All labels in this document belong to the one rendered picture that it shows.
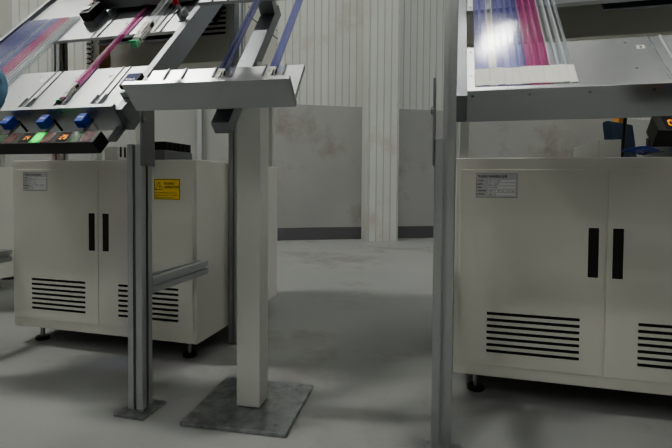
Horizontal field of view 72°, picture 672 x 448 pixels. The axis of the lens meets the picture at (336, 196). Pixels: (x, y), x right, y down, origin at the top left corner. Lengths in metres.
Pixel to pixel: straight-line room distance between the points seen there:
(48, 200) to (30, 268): 0.24
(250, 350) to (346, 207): 3.45
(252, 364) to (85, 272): 0.73
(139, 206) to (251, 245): 0.28
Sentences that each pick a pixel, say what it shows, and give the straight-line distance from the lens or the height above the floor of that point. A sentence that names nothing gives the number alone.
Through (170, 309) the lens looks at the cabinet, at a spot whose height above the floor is 0.16.
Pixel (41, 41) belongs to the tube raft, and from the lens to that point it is 1.76.
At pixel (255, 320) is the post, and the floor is 0.22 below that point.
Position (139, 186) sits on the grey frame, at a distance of 1.17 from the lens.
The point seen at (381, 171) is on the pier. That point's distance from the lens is 4.40.
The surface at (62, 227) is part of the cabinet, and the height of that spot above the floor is 0.40.
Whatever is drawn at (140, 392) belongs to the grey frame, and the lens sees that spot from 1.28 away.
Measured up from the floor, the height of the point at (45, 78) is 0.84.
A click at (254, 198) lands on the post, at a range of 1.12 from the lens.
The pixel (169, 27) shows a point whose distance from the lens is 1.52.
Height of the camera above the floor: 0.55
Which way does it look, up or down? 2 degrees down
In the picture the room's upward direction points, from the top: straight up
